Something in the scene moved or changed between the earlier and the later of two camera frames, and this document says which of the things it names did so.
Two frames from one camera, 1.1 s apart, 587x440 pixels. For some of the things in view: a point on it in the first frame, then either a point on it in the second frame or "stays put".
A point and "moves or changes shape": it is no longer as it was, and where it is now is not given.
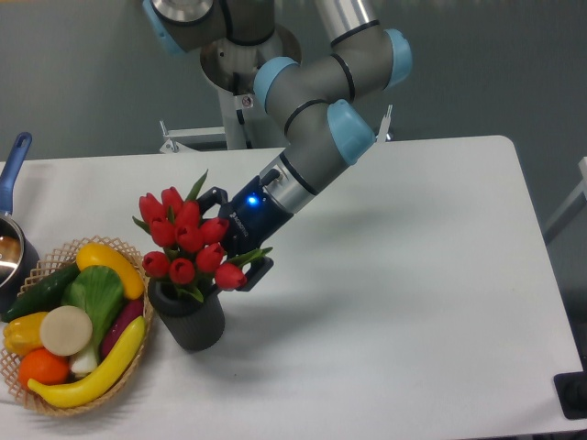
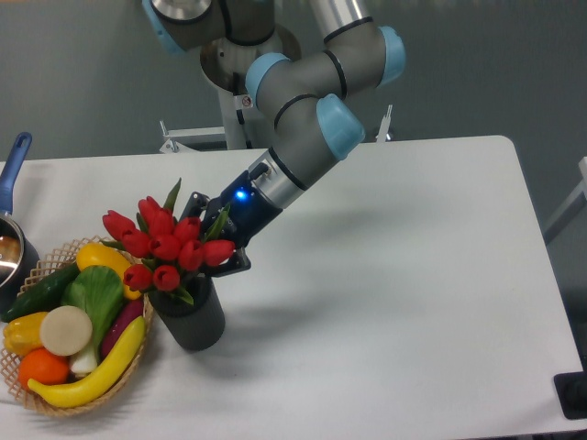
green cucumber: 41,297 stays put
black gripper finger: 259,269 to 238,261
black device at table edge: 571,392 stays put
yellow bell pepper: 22,335 stays put
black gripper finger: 214,196 to 193,206
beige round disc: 66,330 stays put
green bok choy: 99,291 stays put
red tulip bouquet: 193,258 moves or changes shape
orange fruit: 44,367 stays put
